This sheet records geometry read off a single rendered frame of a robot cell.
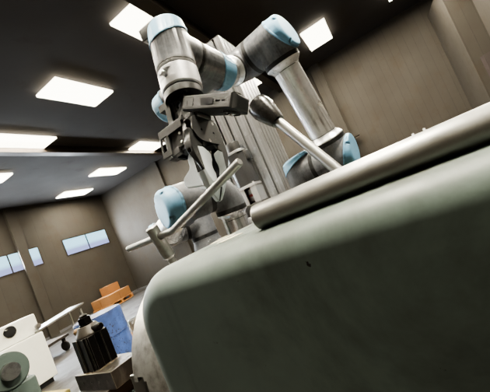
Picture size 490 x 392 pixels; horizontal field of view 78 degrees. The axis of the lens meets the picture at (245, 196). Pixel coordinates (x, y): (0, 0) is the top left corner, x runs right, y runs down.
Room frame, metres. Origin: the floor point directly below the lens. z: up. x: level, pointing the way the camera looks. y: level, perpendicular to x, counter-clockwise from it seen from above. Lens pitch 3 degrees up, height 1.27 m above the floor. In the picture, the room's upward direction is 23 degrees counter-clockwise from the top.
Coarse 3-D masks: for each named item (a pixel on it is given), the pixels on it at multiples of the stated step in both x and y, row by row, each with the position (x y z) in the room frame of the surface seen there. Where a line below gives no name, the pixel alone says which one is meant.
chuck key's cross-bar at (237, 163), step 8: (240, 160) 0.39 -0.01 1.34; (232, 168) 0.39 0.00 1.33; (224, 176) 0.40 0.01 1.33; (216, 184) 0.41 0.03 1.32; (208, 192) 0.43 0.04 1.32; (200, 200) 0.44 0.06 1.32; (192, 208) 0.45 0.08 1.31; (184, 216) 0.47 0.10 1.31; (176, 224) 0.49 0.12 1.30; (160, 232) 0.53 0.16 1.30; (168, 232) 0.51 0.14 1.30; (176, 232) 0.50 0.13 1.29; (144, 240) 0.55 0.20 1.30; (128, 248) 0.58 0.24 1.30; (136, 248) 0.57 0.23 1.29
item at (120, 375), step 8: (128, 352) 0.96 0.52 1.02; (128, 360) 0.90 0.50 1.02; (104, 368) 0.91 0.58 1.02; (112, 368) 0.88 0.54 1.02; (120, 368) 0.87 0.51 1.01; (128, 368) 0.89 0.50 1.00; (80, 376) 0.94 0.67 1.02; (88, 376) 0.91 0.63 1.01; (96, 376) 0.89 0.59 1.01; (104, 376) 0.87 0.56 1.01; (112, 376) 0.85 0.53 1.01; (120, 376) 0.87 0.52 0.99; (128, 376) 0.89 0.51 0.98; (80, 384) 0.95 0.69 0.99; (88, 384) 0.92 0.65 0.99; (96, 384) 0.90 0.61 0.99; (104, 384) 0.88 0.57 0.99; (112, 384) 0.86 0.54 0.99; (120, 384) 0.86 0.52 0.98
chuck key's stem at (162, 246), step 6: (150, 228) 0.52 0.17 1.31; (156, 228) 0.53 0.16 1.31; (150, 234) 0.52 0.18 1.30; (156, 234) 0.52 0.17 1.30; (156, 240) 0.53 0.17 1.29; (162, 240) 0.53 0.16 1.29; (156, 246) 0.53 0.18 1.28; (162, 246) 0.53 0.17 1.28; (168, 246) 0.53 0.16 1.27; (162, 252) 0.53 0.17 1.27; (168, 252) 0.53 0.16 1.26; (168, 258) 0.53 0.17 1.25; (174, 258) 0.54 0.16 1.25
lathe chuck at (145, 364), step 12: (132, 336) 0.49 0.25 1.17; (144, 336) 0.47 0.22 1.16; (132, 348) 0.48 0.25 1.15; (144, 348) 0.46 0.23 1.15; (132, 360) 0.47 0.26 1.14; (144, 360) 0.46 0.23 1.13; (156, 360) 0.44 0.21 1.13; (144, 372) 0.46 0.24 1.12; (156, 372) 0.44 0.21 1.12; (156, 384) 0.44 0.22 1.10
